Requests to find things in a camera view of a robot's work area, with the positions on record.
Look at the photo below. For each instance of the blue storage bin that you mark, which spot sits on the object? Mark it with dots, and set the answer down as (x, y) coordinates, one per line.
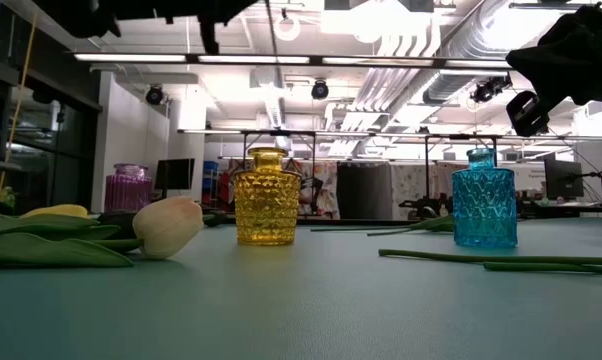
(211, 166)

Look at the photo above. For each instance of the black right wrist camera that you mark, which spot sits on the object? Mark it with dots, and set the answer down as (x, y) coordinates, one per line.
(527, 114)

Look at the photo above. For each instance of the black ceiling spotlight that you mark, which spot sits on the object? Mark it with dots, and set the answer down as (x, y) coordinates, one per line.
(154, 95)
(319, 90)
(488, 90)

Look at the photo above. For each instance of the pink glass vase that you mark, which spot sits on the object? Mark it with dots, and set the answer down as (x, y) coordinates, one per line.
(128, 190)

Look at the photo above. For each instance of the long overhead light bar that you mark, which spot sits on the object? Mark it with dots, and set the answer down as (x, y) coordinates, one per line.
(131, 58)
(211, 131)

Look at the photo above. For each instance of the black background robot arm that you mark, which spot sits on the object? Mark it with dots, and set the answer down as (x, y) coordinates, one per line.
(423, 207)

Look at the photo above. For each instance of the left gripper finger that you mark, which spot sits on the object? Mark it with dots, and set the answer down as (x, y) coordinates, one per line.
(231, 7)

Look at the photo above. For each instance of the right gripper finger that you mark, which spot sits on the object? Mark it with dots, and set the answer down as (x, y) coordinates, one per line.
(526, 62)

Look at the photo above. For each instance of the floral patterned cloth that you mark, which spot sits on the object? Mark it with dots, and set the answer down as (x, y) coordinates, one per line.
(416, 185)
(326, 190)

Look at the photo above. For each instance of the blue glass vase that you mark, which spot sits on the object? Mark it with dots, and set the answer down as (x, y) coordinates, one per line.
(484, 205)

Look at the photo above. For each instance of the black computer monitor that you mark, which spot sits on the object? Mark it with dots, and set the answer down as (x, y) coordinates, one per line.
(176, 174)
(563, 178)

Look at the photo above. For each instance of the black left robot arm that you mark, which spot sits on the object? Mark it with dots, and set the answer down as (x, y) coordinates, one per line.
(76, 17)

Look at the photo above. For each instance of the silver ventilation duct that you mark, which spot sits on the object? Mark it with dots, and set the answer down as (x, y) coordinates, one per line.
(461, 75)

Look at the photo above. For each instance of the black upright panel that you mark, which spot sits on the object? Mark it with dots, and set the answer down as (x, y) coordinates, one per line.
(364, 190)

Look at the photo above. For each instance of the yellow glass vase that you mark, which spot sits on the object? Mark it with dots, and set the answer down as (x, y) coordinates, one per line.
(267, 200)

